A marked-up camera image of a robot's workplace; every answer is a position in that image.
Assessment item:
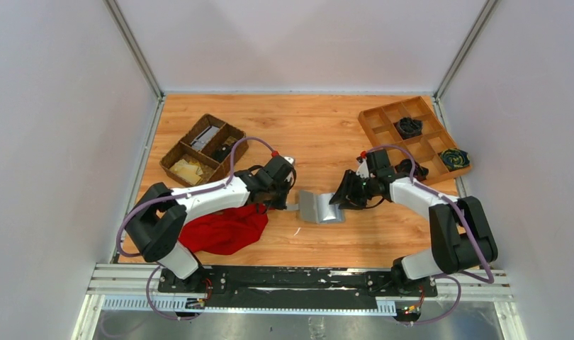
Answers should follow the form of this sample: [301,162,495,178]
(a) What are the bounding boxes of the grey card holder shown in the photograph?
[286,190,345,225]

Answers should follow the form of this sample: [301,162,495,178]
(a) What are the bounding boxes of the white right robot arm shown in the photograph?
[330,145,498,284]

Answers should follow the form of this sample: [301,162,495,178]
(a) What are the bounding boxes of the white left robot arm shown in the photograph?
[121,154,296,279]

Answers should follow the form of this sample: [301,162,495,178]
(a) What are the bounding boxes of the yellow cards in basket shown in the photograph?
[170,159,203,186]

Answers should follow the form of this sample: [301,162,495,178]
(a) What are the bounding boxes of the grey card in basket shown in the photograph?
[189,125,220,151]

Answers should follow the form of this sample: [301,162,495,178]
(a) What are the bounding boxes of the dark rolled belt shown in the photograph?
[395,159,429,181]

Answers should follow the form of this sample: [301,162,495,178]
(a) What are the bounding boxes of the wooden compartment tray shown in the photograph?
[358,96,472,185]

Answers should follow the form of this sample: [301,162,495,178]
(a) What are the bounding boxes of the black rolled belt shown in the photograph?
[394,117,423,140]

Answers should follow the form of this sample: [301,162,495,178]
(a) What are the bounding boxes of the black item in basket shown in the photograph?
[211,137,237,164]

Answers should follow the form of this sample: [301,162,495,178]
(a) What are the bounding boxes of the red cloth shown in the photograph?
[179,205,269,255]

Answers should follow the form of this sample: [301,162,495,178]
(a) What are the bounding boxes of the blue yellow rolled tie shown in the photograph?
[439,148,471,171]

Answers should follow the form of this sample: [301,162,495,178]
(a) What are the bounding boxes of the brown woven basket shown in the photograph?
[159,113,246,187]

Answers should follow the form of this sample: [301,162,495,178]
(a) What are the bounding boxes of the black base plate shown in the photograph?
[156,265,437,310]

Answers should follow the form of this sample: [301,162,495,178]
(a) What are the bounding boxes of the aluminium frame rail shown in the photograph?
[87,264,514,316]

